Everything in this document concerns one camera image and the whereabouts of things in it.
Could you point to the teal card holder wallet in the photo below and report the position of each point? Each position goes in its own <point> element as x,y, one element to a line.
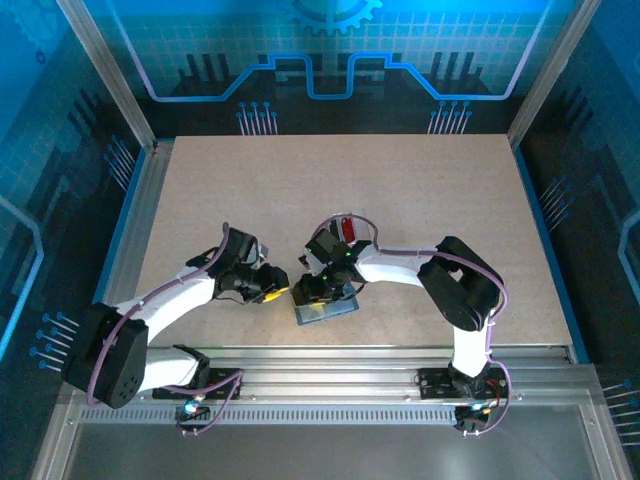
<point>320,316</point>

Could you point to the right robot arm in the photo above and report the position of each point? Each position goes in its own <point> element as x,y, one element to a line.
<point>395,267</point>

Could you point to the red card stack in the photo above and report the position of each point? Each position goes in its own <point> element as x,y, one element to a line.
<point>346,230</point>

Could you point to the blue table edge strip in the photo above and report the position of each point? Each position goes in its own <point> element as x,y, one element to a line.
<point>125,215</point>
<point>538,210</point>

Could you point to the small LED connector board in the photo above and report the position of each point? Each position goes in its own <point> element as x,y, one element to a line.
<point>475,412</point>
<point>192,407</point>

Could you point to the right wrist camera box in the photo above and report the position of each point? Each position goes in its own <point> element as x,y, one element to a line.
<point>312,262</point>

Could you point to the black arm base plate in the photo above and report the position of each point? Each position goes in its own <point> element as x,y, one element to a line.
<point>225,390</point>
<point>435,385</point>

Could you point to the aluminium side rail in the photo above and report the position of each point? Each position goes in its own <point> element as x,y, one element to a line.
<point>142,210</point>

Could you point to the grey metal lower frame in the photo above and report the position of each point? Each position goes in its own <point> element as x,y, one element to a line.
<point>320,450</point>

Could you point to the aluminium frame post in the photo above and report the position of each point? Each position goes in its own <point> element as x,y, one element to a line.
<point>550,75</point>
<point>109,75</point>

